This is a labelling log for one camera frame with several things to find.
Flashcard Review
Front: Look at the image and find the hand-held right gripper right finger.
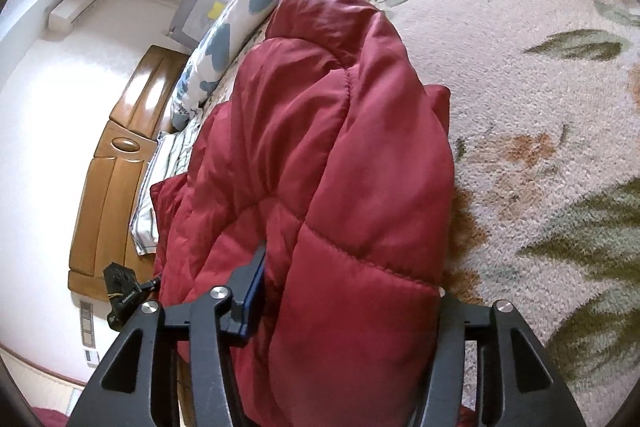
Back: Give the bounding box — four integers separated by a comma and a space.
410, 294, 586, 427

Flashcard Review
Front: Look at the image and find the white air conditioner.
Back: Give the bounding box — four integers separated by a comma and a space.
47, 0, 118, 35

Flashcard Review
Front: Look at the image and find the red quilted jacket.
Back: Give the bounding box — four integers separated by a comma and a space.
150, 0, 458, 427

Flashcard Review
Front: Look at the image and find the dark red cloth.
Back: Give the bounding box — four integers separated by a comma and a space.
30, 407, 76, 427

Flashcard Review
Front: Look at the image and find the floral blanket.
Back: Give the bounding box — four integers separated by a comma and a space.
200, 0, 640, 408

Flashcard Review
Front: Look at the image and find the striped pillow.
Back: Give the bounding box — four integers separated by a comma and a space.
130, 124, 201, 255

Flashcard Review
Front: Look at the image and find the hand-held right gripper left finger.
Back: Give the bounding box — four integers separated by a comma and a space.
70, 243, 268, 427

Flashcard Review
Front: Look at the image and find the wooden headboard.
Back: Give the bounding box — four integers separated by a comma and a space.
67, 46, 193, 303

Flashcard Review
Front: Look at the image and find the wall switch panel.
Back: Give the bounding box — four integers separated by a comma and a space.
80, 299, 101, 365

